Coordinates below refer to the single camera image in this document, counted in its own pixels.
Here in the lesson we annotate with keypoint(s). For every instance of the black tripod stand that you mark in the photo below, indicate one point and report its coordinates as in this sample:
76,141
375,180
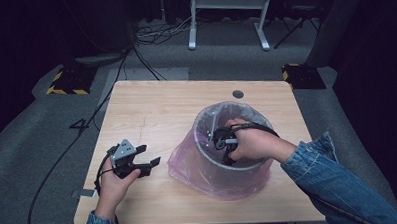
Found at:
289,34

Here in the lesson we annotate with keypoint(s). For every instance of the grey flat stand base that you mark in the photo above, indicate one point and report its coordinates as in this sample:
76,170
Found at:
98,58

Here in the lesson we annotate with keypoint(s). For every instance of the grey curtain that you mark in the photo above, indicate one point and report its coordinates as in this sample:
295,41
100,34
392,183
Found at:
337,27

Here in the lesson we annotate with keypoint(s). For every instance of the pink plastic bag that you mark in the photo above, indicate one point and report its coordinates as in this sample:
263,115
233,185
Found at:
181,167

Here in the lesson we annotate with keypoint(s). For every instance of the grey tape piece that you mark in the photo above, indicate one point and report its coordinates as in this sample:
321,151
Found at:
84,193

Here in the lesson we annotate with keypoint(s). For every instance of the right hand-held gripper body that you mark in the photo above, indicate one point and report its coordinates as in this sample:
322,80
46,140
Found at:
222,137

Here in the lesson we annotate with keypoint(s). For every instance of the green ribbed bin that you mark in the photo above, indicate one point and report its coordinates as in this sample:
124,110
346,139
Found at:
205,168

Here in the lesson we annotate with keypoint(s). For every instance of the white metal table frame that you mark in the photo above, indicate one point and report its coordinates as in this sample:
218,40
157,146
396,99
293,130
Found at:
229,1

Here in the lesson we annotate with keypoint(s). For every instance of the person's left hand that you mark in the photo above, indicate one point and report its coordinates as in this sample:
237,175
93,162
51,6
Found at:
114,191

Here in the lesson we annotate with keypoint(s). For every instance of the person's right hand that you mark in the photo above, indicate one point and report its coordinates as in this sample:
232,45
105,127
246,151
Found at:
257,145

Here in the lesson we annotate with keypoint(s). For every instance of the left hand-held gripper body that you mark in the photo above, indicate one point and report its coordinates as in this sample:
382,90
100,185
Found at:
123,151

